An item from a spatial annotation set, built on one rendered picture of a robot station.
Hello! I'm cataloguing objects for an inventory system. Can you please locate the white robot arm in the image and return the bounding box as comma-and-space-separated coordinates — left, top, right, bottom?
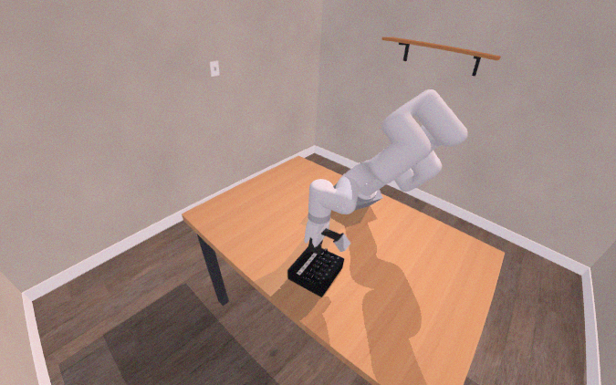
308, 89, 468, 224

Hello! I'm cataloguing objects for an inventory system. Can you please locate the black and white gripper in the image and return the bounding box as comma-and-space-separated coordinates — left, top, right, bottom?
305, 219, 330, 255

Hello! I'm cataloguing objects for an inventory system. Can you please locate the black lighting desk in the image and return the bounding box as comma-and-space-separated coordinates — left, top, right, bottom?
287, 247, 345, 297

